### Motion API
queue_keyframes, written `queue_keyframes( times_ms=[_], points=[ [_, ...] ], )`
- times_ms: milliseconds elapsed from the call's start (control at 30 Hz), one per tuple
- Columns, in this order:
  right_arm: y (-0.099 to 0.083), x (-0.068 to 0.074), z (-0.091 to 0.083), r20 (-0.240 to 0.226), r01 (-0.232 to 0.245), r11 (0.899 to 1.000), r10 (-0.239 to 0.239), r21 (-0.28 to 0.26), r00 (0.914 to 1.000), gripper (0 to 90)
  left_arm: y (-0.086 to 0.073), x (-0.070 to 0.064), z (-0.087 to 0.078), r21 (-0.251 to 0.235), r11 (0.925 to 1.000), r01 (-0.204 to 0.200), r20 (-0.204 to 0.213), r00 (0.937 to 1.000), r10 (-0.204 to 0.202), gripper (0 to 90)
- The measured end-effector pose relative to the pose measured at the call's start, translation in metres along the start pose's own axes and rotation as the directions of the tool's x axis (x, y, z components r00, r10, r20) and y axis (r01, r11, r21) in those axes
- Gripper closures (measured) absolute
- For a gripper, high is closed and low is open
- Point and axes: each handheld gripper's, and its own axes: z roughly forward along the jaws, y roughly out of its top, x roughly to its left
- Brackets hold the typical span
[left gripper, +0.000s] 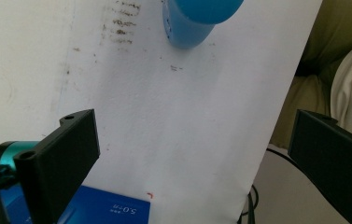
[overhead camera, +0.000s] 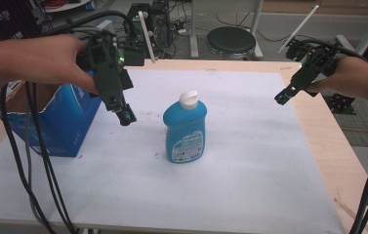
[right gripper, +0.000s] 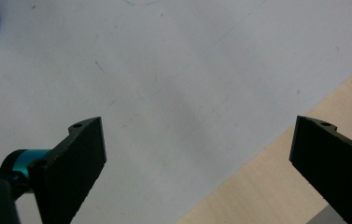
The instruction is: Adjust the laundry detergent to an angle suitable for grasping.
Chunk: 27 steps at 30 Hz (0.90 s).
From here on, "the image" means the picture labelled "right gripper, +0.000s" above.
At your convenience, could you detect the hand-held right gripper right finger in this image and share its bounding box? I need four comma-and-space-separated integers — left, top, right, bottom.
289, 115, 352, 224

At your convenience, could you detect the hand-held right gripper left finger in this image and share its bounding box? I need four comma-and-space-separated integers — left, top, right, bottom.
27, 116, 107, 224

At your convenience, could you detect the white mat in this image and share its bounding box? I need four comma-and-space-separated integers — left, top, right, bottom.
0, 0, 352, 224

